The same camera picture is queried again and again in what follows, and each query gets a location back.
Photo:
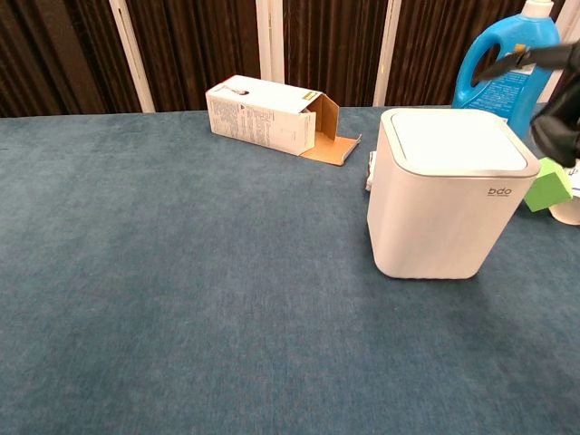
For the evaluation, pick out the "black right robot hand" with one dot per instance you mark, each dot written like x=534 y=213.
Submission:
x=559 y=127

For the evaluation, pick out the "white lidded trash bin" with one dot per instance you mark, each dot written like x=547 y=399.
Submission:
x=430 y=226

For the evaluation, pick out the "open white cardboard box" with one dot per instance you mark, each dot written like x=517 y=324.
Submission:
x=254 y=118

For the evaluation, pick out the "green foam block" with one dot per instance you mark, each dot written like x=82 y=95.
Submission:
x=546 y=192

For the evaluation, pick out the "blue detergent bottle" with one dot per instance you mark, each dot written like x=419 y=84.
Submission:
x=498 y=97

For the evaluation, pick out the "small white crumpled packet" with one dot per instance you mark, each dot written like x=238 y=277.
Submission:
x=370 y=172

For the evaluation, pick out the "teal tablecloth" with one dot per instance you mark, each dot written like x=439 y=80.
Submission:
x=181 y=294

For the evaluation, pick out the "dark brown pleated curtain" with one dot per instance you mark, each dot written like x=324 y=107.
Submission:
x=59 y=54

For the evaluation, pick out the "white frame post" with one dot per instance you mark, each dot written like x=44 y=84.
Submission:
x=131 y=54
x=269 y=41
x=570 y=22
x=386 y=54

